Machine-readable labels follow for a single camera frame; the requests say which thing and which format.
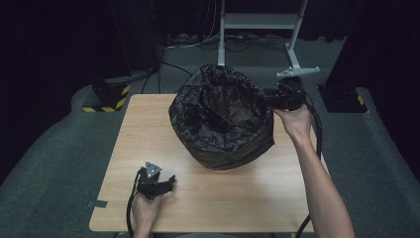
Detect black stand base yellow mark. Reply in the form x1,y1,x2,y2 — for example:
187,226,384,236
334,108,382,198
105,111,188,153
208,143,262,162
317,84,369,114

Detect black floor cable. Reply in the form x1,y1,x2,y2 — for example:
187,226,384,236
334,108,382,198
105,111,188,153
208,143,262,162
141,60,194,95

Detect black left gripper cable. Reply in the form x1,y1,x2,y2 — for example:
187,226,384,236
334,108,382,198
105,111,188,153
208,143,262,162
125,167,147,238

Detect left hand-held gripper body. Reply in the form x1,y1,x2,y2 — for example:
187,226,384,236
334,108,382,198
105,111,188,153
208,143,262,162
136,160,166,199

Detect black plastic garbage bag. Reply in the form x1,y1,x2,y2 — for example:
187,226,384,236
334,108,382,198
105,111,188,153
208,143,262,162
167,62,276,172

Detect white metal stand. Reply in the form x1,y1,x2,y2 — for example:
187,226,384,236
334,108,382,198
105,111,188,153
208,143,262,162
216,0,310,74

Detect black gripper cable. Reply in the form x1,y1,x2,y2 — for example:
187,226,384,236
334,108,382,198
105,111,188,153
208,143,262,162
125,167,147,238
294,93,324,238

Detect person's left hand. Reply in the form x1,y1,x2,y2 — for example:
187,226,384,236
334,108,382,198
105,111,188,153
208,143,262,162
131,191,163,232

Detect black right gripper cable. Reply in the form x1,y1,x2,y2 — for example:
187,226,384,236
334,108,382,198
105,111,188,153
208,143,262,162
294,93,324,238

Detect grey tape piece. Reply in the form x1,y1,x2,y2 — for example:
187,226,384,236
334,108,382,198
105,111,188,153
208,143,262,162
86,198,109,209

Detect bundle of floor cables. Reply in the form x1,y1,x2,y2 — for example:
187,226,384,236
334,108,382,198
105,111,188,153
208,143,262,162
163,30,289,55

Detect person's right hand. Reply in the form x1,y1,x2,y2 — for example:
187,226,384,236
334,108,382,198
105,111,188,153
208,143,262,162
272,104,314,144

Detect black yellow striped stand base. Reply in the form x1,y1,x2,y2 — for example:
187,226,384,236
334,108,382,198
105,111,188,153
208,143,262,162
81,76,133,114

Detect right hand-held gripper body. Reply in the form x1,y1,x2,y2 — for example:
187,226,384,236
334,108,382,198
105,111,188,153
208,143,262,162
274,65,321,112

